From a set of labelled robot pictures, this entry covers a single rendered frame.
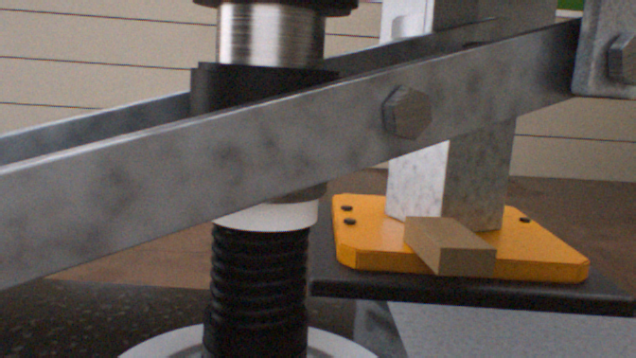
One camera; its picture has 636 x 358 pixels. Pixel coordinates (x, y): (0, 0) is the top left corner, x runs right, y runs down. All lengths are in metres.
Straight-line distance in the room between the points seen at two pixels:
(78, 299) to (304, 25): 0.40
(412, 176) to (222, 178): 0.99
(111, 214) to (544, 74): 0.27
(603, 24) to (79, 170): 0.30
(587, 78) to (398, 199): 0.93
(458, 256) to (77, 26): 6.18
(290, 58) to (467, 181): 0.93
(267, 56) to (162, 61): 6.32
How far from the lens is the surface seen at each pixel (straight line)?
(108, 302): 0.61
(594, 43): 0.39
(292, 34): 0.31
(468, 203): 1.23
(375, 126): 0.31
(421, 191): 1.23
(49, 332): 0.56
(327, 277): 1.03
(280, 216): 0.32
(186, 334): 0.47
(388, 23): 1.28
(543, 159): 7.34
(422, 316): 0.60
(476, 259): 0.99
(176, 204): 0.27
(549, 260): 1.16
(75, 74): 6.87
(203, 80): 0.32
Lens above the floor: 1.11
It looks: 11 degrees down
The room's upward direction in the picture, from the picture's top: 4 degrees clockwise
